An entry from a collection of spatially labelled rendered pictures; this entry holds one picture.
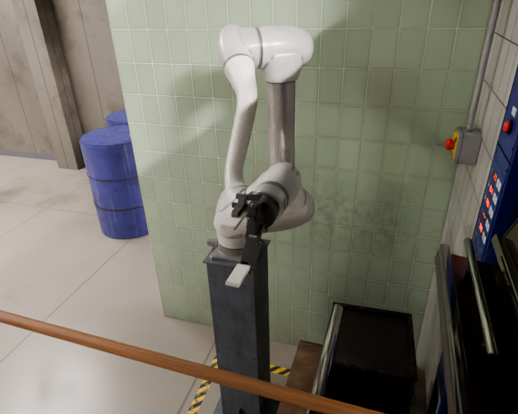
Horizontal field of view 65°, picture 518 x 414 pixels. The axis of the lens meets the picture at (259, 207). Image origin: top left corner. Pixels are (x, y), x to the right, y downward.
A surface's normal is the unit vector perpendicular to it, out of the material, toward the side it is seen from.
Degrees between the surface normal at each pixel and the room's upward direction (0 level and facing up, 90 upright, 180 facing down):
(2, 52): 90
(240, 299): 90
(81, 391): 0
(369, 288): 90
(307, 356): 0
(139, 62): 90
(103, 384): 0
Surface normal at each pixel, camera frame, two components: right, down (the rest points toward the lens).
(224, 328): -0.29, 0.46
